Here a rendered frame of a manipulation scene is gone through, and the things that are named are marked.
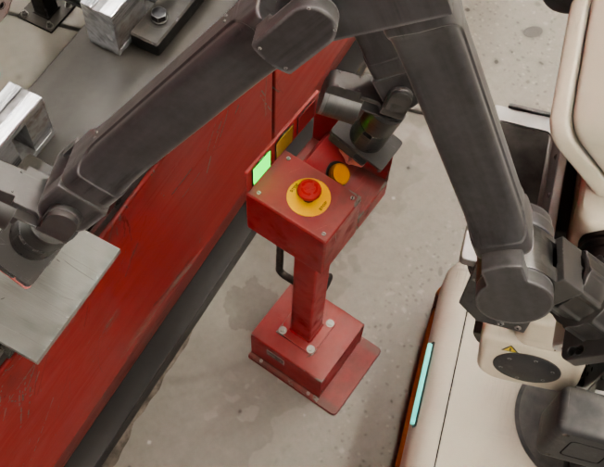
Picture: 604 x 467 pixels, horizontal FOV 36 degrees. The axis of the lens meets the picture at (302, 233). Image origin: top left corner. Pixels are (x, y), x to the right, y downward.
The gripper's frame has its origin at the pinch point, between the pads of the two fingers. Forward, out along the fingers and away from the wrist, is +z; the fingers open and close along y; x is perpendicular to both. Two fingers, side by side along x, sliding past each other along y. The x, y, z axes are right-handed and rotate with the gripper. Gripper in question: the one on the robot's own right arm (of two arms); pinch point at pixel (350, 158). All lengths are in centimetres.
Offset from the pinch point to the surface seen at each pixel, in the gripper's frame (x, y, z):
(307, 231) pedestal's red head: 15.1, -1.7, 0.1
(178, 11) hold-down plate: -0.3, 37.0, -2.8
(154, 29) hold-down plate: 4.9, 37.9, -2.6
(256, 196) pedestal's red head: 15.0, 8.2, 2.2
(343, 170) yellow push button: -0.4, -0.2, 5.6
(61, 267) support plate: 48, 20, -18
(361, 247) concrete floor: -24, -15, 77
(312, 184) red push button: 9.2, 2.1, -2.4
